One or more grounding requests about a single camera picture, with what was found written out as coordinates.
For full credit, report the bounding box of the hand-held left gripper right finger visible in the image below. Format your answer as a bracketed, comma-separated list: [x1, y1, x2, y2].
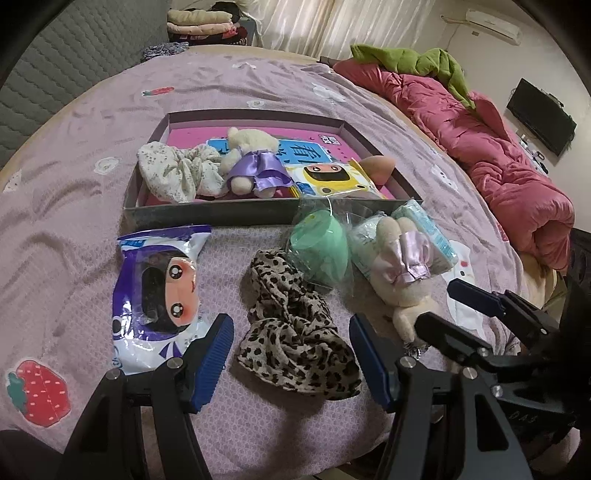
[349, 314, 532, 480]

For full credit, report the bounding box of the mint green puff in bag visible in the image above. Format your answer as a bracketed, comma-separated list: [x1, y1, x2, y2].
[288, 208, 356, 296]

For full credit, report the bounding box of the tan makeup sponge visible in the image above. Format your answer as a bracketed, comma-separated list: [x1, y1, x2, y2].
[360, 155, 398, 185]

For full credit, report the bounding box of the plush doll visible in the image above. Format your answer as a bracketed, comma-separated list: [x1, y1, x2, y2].
[372, 216, 444, 356]
[219, 127, 289, 199]

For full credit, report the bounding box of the white air conditioner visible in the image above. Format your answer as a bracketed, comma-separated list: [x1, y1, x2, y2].
[464, 9, 522, 44]

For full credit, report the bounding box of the grey quilted headboard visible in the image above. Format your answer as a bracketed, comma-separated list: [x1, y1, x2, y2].
[0, 0, 174, 171]

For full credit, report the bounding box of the cluttered wall shelf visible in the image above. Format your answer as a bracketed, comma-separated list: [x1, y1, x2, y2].
[519, 134, 550, 176]

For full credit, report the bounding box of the stack of folded clothes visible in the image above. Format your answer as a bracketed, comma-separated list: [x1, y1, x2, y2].
[166, 7, 250, 47]

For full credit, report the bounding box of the blue cartoon wet wipes packet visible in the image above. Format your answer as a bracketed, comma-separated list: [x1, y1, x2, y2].
[112, 224, 222, 376]

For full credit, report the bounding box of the pink comforter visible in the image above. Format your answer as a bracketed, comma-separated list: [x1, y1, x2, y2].
[332, 58, 575, 273]

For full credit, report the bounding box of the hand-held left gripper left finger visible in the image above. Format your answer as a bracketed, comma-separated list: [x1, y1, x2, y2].
[58, 313, 235, 480]

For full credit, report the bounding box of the green blanket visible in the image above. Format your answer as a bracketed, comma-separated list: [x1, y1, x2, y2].
[351, 44, 476, 109]

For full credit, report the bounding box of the yellow cartoon wet wipes packet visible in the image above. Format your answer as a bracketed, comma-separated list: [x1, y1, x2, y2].
[284, 158, 389, 200]

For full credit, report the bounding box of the black wall television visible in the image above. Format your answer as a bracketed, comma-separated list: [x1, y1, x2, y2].
[506, 78, 578, 158]

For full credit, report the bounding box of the dark blue patterned cloth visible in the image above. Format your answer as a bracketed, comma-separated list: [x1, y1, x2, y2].
[141, 41, 192, 63]

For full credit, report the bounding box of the cream curtain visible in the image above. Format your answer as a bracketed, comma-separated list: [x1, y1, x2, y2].
[240, 0, 444, 61]

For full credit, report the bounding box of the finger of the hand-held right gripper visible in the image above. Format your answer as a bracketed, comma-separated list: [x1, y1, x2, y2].
[447, 278, 559, 344]
[414, 311, 497, 370]

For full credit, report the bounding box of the clear packet of pale pads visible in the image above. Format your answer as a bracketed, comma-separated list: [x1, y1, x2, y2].
[347, 215, 393, 282]

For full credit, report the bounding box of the leopard print scarf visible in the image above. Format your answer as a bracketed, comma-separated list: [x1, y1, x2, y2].
[235, 249, 363, 400]

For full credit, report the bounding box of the white floral scrunchie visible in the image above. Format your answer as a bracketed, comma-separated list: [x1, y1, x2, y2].
[137, 141, 227, 204]

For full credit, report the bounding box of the shallow grey cardboard box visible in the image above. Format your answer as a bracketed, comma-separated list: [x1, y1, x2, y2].
[124, 110, 423, 227]

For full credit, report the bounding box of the teal tissue packet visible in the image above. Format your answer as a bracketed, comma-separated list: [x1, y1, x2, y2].
[390, 199, 459, 273]

